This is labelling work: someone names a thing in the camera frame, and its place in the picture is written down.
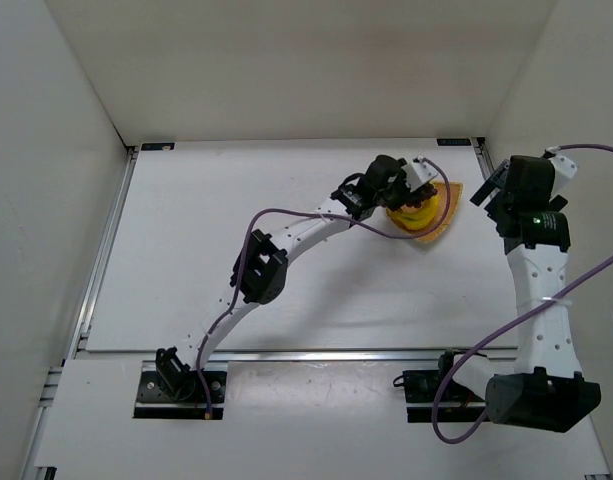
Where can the left black corner label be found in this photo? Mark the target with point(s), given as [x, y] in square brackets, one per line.
[157, 146]

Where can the black corner label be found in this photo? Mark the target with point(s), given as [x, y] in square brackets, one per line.
[157, 146]
[453, 142]

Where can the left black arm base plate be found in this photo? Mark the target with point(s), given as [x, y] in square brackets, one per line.
[154, 400]

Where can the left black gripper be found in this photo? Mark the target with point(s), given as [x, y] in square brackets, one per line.
[412, 198]

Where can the aluminium table rail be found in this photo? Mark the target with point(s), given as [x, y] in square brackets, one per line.
[491, 170]
[328, 355]
[87, 304]

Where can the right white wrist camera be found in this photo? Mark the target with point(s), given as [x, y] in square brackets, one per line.
[565, 169]

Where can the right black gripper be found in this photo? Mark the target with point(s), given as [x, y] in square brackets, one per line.
[489, 185]

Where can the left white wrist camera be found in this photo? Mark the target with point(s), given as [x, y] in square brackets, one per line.
[418, 173]

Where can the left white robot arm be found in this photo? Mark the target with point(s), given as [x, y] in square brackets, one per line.
[260, 270]

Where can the woven triangular fruit basket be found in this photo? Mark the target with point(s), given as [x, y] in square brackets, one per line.
[450, 196]

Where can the right aluminium table rail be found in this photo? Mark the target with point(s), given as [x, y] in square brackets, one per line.
[491, 170]

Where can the left aluminium table rail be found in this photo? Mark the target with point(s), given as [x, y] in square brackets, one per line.
[87, 304]

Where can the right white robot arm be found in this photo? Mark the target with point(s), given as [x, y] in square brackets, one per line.
[527, 372]

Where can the fake yellow banana bunch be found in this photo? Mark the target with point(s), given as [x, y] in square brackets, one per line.
[414, 219]

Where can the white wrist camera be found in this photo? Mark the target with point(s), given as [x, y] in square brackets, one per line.
[565, 169]
[418, 173]

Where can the front aluminium table rail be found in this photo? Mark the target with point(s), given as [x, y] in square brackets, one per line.
[328, 355]

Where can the right black corner label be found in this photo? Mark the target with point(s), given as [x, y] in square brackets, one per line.
[453, 142]

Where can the fake red grape bunch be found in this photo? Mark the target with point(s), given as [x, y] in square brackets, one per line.
[421, 195]

